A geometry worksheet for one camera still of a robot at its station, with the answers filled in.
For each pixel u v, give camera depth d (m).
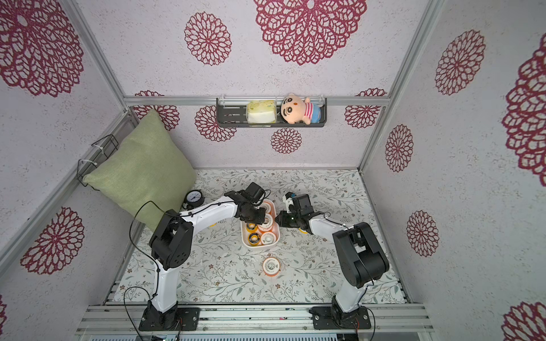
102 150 0.78
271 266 0.85
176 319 0.68
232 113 1.00
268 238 0.93
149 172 0.49
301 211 0.75
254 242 0.92
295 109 0.85
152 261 0.54
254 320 0.75
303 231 0.74
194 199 1.05
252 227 0.95
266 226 0.93
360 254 0.48
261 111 0.90
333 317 0.69
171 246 0.52
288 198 0.87
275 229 0.93
